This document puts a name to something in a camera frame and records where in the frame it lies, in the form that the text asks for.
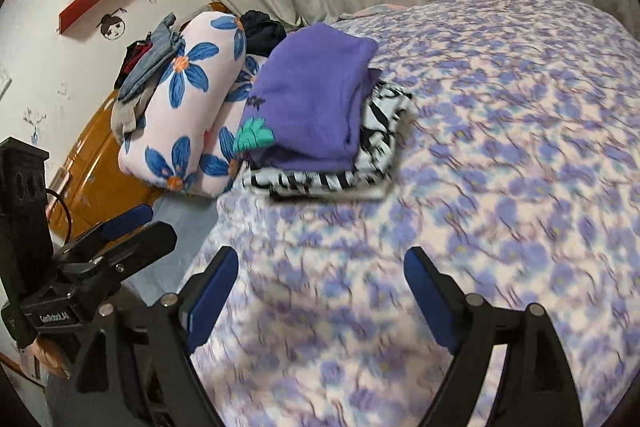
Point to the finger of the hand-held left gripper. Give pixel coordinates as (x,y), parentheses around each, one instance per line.
(125,219)
(145,243)

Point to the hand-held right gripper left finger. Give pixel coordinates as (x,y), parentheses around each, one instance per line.
(210,302)

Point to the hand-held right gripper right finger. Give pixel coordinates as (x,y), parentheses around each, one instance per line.
(430,302)

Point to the purple zip hoodie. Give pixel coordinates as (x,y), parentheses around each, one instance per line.
(310,97)

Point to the black clothes heap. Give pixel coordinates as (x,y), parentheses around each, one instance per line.
(262,32)

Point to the light blue bed sheet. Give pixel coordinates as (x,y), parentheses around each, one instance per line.
(170,232)

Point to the orange wooden headboard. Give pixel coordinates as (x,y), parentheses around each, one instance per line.
(95,172)

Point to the grey crumpled garment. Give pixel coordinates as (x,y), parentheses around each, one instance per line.
(127,119)

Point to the purple floral bed blanket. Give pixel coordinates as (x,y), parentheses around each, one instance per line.
(500,207)

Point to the rolled pink blue-flower quilt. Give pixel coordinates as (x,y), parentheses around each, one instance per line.
(185,117)

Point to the grey denim jeans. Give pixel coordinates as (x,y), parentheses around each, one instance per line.
(150,67)

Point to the dark red garment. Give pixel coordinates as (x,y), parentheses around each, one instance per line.
(135,54)

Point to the black and white printed garment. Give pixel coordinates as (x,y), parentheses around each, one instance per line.
(380,127)

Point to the pink cloth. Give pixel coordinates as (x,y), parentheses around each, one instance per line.
(372,10)

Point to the face wall sticker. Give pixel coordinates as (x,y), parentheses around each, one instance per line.
(112,27)

